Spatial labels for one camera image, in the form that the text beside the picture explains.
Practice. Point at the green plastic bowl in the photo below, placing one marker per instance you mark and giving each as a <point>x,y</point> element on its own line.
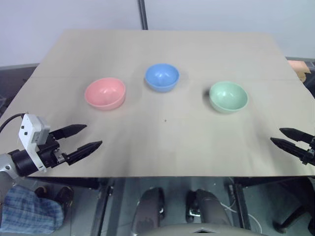
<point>227,97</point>

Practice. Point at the dark rounded robot torso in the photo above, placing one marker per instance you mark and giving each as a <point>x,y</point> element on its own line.
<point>201,231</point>

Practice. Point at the dark rounded robot leg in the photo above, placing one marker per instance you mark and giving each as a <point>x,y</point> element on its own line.
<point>211,209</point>
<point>148,209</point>

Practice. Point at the pink-red plastic bowl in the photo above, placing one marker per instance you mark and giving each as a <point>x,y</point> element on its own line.
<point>104,94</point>

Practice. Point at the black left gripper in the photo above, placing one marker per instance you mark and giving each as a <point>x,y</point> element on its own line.
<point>50,153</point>

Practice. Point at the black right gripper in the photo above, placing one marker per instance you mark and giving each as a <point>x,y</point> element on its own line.
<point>310,153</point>

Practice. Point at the blue plastic bowl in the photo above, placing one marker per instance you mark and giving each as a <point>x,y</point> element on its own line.
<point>161,77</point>

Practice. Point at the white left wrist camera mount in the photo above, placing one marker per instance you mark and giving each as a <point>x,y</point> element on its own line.
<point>27,130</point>

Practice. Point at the dark brown shoe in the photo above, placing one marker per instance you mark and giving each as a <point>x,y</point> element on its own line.
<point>40,191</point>
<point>64,194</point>

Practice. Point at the peach cardboard piece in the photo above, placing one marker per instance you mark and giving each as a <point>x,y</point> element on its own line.
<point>297,68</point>

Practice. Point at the black stand base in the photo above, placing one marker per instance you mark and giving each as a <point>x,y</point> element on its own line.
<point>292,218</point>

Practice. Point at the black ribbed pole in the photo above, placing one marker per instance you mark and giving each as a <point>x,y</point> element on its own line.
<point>143,14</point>

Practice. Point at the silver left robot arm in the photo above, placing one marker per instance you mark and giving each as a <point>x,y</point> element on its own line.
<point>21,162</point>

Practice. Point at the blue plaid trouser leg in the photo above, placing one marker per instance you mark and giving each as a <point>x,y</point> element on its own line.
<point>29,214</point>

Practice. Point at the black metal table leg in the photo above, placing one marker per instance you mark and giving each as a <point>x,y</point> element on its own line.
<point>102,209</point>
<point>242,206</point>

